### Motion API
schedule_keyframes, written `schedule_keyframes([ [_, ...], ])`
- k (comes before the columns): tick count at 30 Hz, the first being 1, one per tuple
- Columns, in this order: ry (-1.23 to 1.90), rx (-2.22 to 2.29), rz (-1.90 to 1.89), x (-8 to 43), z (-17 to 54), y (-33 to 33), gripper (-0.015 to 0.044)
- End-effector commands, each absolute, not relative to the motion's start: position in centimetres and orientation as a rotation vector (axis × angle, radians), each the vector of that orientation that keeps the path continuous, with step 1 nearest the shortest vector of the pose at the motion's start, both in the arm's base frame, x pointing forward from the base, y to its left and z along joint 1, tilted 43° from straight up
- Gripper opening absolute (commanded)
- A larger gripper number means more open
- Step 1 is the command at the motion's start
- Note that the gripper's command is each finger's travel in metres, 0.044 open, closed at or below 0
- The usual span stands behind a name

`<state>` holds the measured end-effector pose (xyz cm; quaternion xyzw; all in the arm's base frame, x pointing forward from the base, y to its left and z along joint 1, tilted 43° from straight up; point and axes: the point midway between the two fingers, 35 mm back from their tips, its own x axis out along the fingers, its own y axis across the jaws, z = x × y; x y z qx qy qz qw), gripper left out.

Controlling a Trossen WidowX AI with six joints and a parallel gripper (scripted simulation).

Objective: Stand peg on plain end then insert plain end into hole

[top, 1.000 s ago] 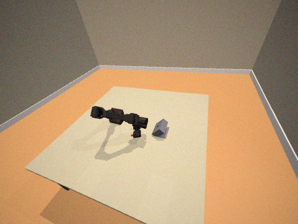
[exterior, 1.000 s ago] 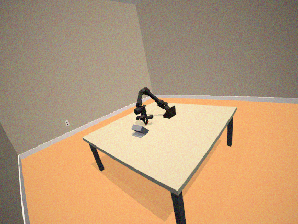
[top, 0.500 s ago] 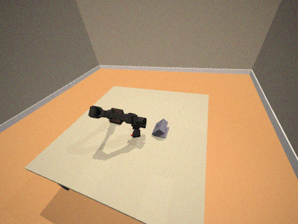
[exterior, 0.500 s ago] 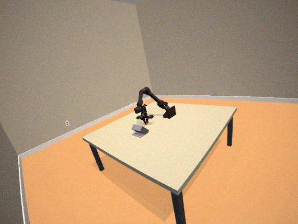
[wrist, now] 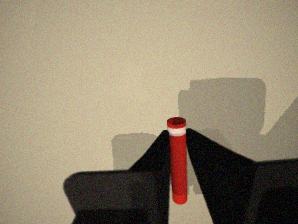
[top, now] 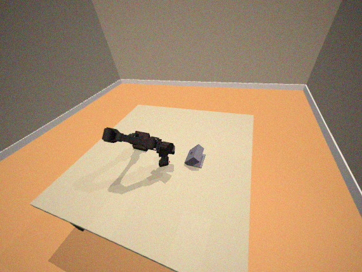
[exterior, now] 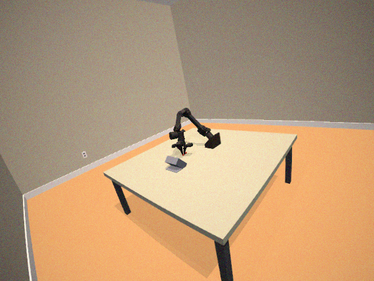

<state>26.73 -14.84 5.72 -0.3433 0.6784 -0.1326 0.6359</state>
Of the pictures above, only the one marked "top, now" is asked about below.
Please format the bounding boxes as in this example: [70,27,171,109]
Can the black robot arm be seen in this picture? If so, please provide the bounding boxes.
[102,127,175,155]

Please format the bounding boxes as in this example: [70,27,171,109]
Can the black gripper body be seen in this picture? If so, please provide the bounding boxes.
[156,150,169,167]

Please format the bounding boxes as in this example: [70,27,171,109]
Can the grey square panel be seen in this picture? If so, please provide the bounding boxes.
[184,144,206,168]

